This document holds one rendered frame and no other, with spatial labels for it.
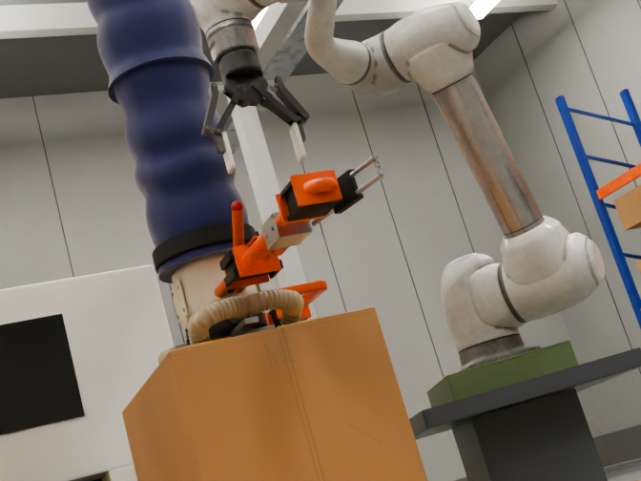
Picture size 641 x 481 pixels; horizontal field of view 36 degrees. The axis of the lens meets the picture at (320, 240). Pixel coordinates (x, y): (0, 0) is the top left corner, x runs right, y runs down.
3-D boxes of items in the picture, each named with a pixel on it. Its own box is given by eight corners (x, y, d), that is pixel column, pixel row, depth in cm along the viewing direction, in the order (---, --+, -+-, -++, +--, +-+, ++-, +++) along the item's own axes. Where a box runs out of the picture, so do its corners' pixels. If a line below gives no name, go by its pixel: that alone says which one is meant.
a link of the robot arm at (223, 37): (200, 46, 183) (208, 74, 182) (211, 20, 175) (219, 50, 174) (246, 42, 187) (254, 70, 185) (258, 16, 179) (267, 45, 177)
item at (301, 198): (282, 224, 155) (274, 195, 157) (324, 217, 158) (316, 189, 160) (299, 205, 148) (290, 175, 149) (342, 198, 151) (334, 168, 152)
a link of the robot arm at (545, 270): (535, 308, 241) (619, 277, 231) (522, 335, 227) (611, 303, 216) (391, 27, 232) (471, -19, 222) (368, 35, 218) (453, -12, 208)
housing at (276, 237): (265, 251, 167) (258, 226, 168) (301, 244, 170) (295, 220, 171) (278, 238, 161) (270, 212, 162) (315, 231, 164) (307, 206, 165)
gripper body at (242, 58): (253, 66, 184) (266, 111, 182) (211, 71, 181) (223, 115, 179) (264, 46, 178) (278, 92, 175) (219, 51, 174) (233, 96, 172)
